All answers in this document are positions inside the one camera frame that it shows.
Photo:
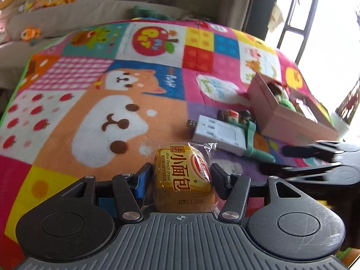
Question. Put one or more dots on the beige sofa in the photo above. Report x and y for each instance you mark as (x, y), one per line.
(84, 11)

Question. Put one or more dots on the pink cardboard box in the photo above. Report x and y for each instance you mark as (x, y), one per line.
(270, 118)

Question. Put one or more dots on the colourful printed play mat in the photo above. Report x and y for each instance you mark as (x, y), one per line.
(84, 90)

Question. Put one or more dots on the orange clownfish plush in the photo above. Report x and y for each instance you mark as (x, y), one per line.
(31, 33)

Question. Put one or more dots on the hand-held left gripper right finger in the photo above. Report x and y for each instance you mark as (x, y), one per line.
(220, 180)

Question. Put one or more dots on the black window frame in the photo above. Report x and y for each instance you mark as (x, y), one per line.
(295, 31)

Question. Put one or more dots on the yellow bread packet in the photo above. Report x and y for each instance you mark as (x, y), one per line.
(180, 171)

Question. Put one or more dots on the small black dice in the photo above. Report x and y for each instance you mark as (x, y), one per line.
(191, 123)

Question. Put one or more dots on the brown toy figurine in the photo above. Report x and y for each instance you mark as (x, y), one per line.
(223, 114)
(245, 116)

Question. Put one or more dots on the white power strip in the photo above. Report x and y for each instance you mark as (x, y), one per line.
(219, 133)

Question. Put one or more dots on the green knitted item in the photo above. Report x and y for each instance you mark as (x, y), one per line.
(149, 12)

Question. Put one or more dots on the beige curtain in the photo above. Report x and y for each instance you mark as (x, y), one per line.
(239, 2)

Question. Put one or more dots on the brown green crochet doll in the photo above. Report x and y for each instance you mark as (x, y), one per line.
(281, 94)

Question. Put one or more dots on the beige hanging cloth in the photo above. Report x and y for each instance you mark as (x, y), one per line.
(275, 17)

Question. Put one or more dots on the red white toy figurine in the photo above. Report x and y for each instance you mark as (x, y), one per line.
(233, 116)

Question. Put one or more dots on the green plastic toy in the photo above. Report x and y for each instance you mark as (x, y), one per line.
(249, 139)

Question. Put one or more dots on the white plant pot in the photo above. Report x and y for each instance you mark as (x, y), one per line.
(339, 125)

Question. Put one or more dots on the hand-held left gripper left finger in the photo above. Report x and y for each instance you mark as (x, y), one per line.
(143, 179)

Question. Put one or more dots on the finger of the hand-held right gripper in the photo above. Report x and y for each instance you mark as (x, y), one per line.
(306, 150)
(298, 172)

